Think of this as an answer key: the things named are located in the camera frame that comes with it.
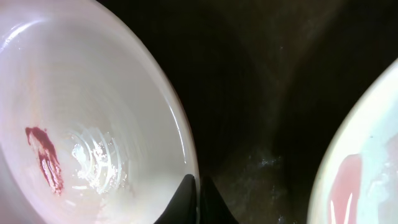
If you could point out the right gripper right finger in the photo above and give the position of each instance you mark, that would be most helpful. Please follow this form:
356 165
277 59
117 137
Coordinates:
213 209

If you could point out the pale green plate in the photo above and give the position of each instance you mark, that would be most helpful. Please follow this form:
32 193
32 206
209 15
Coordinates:
357 179

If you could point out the pinkish white plate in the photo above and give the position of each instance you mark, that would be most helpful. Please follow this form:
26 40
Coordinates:
91 129

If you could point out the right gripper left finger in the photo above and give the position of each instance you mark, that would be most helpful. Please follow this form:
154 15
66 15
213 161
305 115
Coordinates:
182 208

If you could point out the large brown serving tray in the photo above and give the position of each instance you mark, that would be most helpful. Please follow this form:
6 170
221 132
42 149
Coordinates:
265 85

